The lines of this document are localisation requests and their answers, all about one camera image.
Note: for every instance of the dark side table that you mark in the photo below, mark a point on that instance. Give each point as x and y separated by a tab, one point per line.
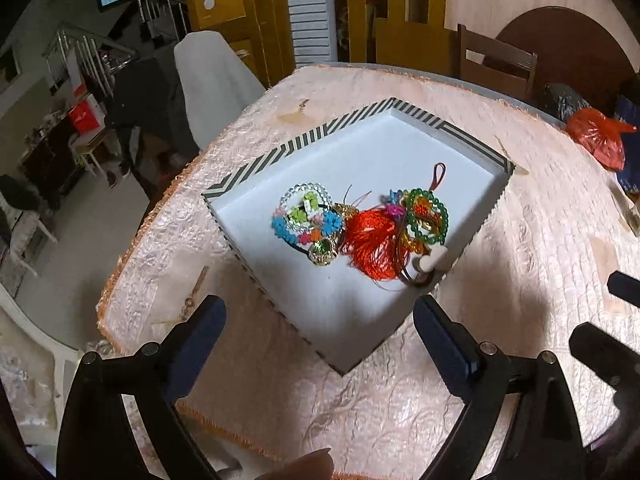
50	155

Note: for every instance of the pink textured tablecloth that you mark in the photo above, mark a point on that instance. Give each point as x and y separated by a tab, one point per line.
525	240

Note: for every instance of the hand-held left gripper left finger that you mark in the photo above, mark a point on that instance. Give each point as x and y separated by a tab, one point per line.
200	345

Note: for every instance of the metal stair railing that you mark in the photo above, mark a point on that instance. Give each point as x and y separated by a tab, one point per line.
85	55

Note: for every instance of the yellow wooden cabinet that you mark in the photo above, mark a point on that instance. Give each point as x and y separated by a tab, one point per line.
225	15

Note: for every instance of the brown flat board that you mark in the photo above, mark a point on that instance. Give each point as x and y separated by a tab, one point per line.
415	40

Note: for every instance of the dark jacket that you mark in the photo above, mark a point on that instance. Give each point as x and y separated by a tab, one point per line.
145	105

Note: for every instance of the brown wooden chair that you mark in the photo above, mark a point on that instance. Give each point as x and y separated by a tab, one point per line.
495	65

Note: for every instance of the blue box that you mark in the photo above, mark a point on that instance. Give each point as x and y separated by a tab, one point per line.
627	115

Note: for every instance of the red plastic bag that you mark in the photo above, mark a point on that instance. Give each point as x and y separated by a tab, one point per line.
597	135

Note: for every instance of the white small stool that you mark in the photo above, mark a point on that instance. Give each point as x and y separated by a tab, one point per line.
95	155

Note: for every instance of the gold green ball ornament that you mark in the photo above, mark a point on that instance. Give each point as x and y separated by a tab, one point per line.
322	252

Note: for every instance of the striped edge white tray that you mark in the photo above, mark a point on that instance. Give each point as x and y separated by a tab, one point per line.
320	300

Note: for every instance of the red knot tassel ornament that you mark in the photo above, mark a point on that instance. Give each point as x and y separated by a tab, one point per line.
372	242

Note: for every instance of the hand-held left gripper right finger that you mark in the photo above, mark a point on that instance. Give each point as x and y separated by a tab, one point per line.
445	347

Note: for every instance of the white cylindrical pendant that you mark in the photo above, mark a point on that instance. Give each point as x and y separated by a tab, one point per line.
430	260

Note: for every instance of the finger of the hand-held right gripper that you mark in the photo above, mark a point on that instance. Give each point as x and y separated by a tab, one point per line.
600	355
625	287

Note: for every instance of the round white wall device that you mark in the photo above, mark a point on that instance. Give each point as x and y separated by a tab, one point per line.
209	4

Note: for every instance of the person's left hand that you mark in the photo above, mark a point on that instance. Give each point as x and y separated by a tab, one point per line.
300	465

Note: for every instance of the white louvered door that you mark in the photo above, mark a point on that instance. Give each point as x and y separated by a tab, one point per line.
307	10

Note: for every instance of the white cloth covered chair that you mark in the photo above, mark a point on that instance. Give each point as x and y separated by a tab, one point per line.
210	85

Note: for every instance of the black bag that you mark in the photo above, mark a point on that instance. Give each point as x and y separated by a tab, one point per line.
565	100

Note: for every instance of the red box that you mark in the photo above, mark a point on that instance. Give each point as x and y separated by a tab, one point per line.
86	117

